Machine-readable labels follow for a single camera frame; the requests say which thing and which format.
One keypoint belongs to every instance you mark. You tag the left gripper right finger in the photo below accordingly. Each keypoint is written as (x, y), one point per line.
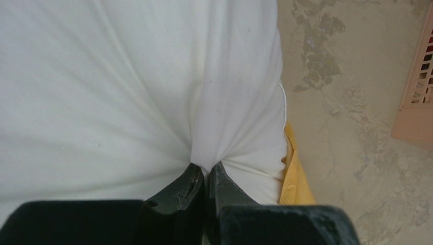
(235, 218)

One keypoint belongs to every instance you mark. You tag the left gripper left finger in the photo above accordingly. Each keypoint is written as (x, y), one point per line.
(174, 215)

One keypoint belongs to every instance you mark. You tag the orange cartoon pillowcase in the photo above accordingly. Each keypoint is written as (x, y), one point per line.
(295, 188)

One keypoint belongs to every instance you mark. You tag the white pillow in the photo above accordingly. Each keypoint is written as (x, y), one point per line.
(113, 99)

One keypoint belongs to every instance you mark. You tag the pink plastic file organizer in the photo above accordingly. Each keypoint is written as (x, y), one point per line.
(413, 123)

